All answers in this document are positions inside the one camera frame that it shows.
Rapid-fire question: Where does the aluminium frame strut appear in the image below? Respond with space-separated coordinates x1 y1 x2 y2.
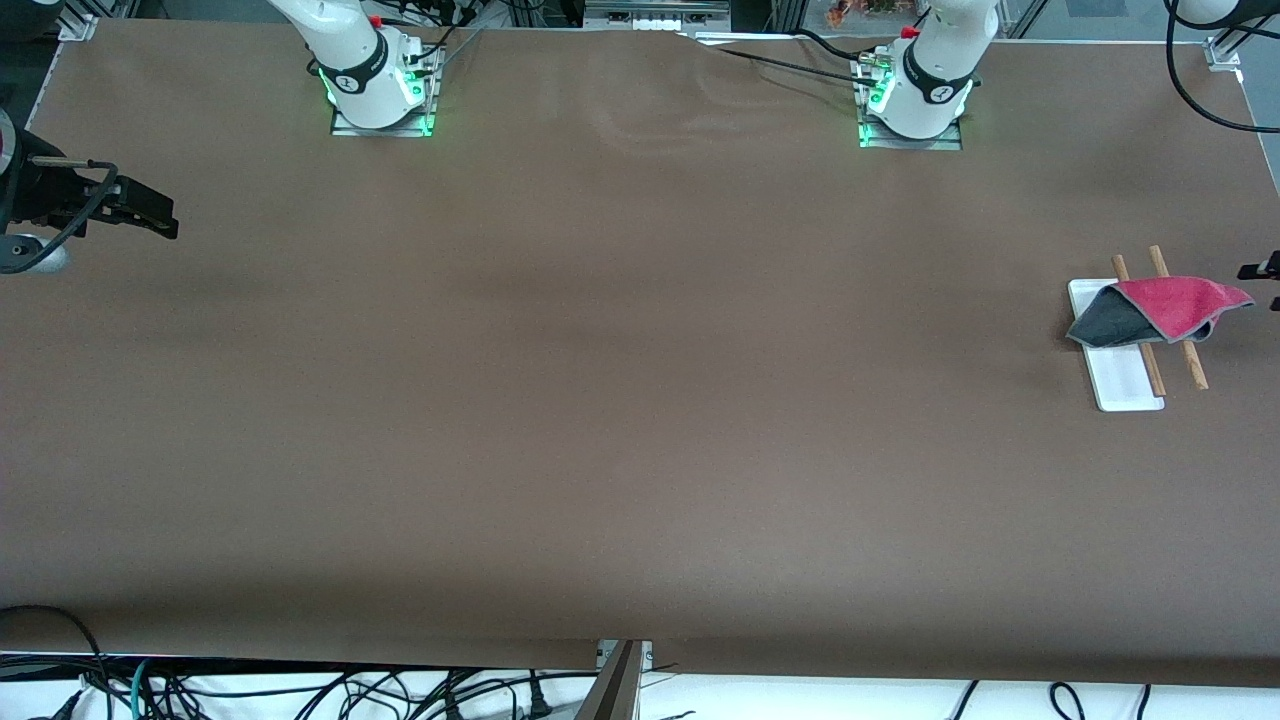
1205 0 1280 71
55 0 101 41

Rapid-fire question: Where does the white post bracket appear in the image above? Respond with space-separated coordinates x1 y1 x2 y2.
597 640 653 673

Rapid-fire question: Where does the brown camera post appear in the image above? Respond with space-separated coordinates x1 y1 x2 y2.
575 640 646 720

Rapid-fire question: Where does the thick black table cable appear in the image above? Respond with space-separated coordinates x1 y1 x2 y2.
795 28 881 61

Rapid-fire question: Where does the thin black table cable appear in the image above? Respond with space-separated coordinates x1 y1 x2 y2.
712 45 881 86

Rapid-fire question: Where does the black looped floor cable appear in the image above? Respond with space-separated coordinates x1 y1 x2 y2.
0 605 111 720

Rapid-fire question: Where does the orange patterned object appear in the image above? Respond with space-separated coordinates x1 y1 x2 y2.
825 0 926 26

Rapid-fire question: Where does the teal floor cable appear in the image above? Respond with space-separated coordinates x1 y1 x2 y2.
130 658 161 720

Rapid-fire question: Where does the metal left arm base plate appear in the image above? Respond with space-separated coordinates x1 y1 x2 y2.
858 55 964 151

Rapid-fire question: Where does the white rack base plate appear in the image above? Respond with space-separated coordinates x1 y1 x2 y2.
1068 278 1166 412

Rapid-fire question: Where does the brown table cover sheet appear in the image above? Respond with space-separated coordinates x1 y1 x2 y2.
0 18 1280 691

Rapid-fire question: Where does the pink grey-backed towel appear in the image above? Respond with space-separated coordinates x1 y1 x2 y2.
1065 276 1256 349

